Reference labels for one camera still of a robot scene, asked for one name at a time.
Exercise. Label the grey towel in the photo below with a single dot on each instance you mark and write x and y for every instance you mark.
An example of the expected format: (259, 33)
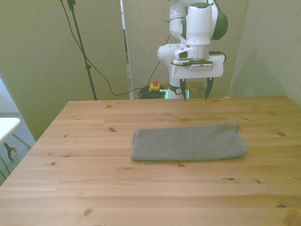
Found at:
(188, 143)

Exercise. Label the flat wrist camera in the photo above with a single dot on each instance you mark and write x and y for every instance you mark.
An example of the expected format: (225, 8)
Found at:
(201, 67)

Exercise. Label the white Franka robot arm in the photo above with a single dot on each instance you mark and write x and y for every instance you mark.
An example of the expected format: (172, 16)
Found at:
(197, 23)

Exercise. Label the yellow emergency stop button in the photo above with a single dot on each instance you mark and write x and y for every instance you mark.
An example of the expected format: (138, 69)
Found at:
(154, 86)

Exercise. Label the white vertical partition post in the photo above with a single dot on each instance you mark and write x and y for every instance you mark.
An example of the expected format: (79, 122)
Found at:
(127, 58)

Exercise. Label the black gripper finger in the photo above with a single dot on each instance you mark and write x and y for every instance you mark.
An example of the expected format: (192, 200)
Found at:
(209, 88)
(183, 90)

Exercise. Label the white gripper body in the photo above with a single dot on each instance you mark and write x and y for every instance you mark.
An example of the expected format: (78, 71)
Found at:
(211, 69)

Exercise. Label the black tripod stand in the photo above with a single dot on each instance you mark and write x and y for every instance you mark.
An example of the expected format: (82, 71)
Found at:
(81, 44)

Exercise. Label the white folding side table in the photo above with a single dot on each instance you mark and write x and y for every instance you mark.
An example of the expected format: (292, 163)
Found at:
(7, 128)

